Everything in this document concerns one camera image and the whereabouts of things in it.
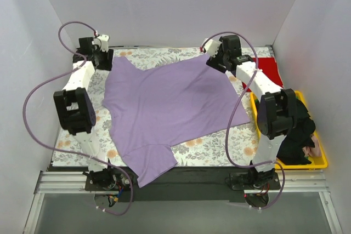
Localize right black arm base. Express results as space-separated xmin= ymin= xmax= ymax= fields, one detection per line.
xmin=229 ymin=168 xmax=281 ymax=190

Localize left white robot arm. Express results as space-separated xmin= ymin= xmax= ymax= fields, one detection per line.
xmin=53 ymin=35 xmax=114 ymax=172

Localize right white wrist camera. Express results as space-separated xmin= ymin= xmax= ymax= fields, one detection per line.
xmin=200 ymin=38 xmax=221 ymax=57

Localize yellow plastic tray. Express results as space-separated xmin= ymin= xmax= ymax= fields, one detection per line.
xmin=250 ymin=92 xmax=328 ymax=170

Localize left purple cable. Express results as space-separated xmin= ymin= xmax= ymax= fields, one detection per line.
xmin=22 ymin=21 xmax=134 ymax=216

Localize lavender t shirt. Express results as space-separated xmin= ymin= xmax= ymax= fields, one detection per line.
xmin=102 ymin=55 xmax=250 ymax=187

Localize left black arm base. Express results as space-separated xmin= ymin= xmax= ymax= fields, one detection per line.
xmin=82 ymin=172 xmax=134 ymax=191

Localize black clothes pile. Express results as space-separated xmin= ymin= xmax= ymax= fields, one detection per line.
xmin=253 ymin=96 xmax=317 ymax=165

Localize pink garment in tray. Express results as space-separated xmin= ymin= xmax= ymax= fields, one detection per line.
xmin=302 ymin=135 xmax=322 ymax=157

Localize folded red t shirt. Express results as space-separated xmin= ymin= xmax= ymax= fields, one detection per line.
xmin=236 ymin=55 xmax=283 ymax=97

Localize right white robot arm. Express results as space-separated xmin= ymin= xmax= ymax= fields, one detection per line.
xmin=200 ymin=31 xmax=297 ymax=189

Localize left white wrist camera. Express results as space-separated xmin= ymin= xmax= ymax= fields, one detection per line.
xmin=92 ymin=35 xmax=110 ymax=52

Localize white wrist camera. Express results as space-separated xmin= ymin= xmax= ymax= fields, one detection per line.
xmin=200 ymin=38 xmax=221 ymax=57
xmin=92 ymin=35 xmax=110 ymax=52

